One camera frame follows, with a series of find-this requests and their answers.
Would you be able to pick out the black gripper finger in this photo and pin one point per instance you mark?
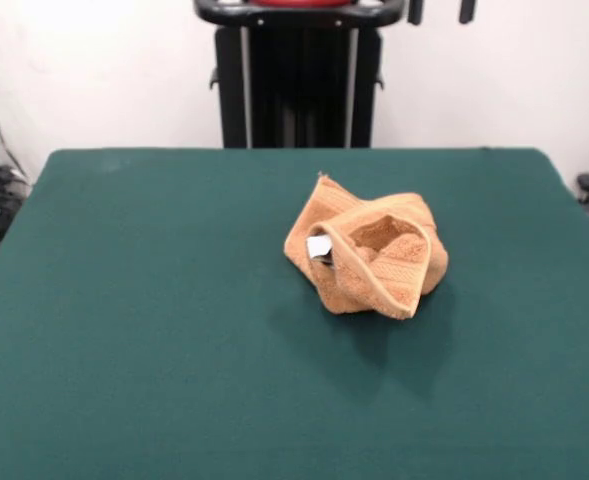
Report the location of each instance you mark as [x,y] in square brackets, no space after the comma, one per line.
[414,12]
[466,11]

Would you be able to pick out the orange terry towel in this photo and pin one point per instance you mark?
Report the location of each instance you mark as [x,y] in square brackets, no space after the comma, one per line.
[399,280]

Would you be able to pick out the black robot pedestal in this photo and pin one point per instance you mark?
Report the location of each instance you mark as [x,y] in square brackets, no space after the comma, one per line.
[299,90]

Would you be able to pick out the dark green table cloth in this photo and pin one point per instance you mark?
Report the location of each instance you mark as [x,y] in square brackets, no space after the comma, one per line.
[149,325]

